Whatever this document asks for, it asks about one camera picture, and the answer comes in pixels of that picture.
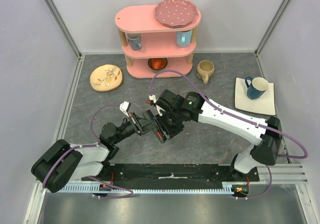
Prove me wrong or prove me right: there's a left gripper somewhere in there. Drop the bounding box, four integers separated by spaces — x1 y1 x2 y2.
113 111 157 144

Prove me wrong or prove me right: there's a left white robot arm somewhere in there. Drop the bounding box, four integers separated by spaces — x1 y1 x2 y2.
31 110 159 193

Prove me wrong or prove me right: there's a red cup in bowl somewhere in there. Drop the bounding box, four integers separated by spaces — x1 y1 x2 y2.
151 58 167 70

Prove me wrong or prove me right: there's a beige ceramic mug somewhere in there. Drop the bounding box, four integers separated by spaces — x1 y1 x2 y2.
196 60 215 84

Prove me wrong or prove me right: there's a yellow bird painted plate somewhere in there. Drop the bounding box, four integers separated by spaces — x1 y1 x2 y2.
89 64 124 92

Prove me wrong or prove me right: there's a pink three-tier shelf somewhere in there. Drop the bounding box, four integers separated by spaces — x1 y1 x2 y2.
115 4 201 79

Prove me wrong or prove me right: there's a light blue mug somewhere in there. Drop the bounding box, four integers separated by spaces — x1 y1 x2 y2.
176 29 193 48

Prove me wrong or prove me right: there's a grey mug on shelf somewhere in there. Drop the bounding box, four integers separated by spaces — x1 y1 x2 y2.
126 33 142 51

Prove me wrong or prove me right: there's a white square plate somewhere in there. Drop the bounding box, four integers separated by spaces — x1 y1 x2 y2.
234 77 276 116

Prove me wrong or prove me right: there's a dark blue mug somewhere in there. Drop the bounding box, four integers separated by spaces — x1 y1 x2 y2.
244 76 269 100

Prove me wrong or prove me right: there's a pink dotted plate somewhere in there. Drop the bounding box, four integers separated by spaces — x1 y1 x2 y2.
154 0 199 29

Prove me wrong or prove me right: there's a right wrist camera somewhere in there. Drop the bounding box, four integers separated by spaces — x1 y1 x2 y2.
148 94 165 116

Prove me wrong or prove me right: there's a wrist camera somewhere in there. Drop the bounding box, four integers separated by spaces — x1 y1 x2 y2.
119 101 131 117
148 94 165 116

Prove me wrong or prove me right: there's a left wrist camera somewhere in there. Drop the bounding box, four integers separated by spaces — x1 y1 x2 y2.
119 101 131 117

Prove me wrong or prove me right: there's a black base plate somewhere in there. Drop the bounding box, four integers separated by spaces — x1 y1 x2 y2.
96 163 260 182

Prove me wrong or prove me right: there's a light blue cable duct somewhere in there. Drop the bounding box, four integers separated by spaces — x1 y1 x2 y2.
59 182 237 194

